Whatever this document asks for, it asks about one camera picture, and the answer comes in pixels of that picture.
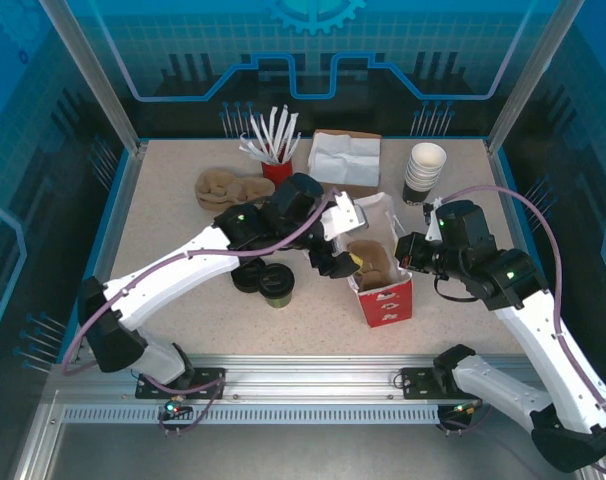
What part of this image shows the red flower-print paper bag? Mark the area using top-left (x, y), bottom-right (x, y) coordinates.
top-left (335, 192), bottom-right (414, 329)

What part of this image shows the slotted white cable tray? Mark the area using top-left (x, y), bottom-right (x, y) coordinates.
top-left (62, 403), bottom-right (445, 427)

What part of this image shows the red straw holder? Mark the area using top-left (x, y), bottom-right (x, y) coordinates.
top-left (261, 158), bottom-right (294, 189)

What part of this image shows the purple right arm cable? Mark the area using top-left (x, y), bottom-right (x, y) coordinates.
top-left (435, 184), bottom-right (606, 476)

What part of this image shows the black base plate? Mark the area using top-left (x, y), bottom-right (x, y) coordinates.
top-left (135, 367), bottom-right (228, 400)
top-left (400, 367), bottom-right (452, 400)

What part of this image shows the black cup lid stack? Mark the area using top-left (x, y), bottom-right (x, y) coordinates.
top-left (230, 259), bottom-right (269, 294)

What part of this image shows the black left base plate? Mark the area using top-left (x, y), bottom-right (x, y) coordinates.
top-left (135, 367), bottom-right (228, 400)

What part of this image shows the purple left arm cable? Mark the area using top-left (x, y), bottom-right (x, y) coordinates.
top-left (60, 187), bottom-right (342, 436)

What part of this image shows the paper cup stack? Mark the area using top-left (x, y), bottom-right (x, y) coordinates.
top-left (401, 142), bottom-right (448, 207)

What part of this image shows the brown cardboard napkin box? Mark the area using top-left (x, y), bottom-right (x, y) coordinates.
top-left (307, 128), bottom-right (383, 201)

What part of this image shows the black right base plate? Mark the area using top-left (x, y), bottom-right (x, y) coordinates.
top-left (400, 367), bottom-right (452, 400)

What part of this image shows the aluminium frame post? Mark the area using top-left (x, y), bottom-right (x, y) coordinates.
top-left (484, 0), bottom-right (584, 154)
top-left (38, 0), bottom-right (147, 154)

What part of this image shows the brown pulp carrier stack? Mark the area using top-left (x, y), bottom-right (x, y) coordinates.
top-left (194, 168), bottom-right (277, 215)

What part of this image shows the aluminium front rail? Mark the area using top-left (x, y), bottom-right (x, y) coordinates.
top-left (50, 353), bottom-right (534, 404)

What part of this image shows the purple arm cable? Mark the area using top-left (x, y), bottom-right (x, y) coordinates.
top-left (435, 184), bottom-right (606, 476)
top-left (60, 187), bottom-right (342, 436)

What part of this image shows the white wrapped straw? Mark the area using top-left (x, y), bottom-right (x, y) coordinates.
top-left (277, 104), bottom-right (290, 161)
top-left (284, 131), bottom-right (304, 161)
top-left (250, 113), bottom-right (273, 160)
top-left (281, 112), bottom-right (300, 161)
top-left (238, 132), bottom-right (265, 162)
top-left (268, 104), bottom-right (280, 161)

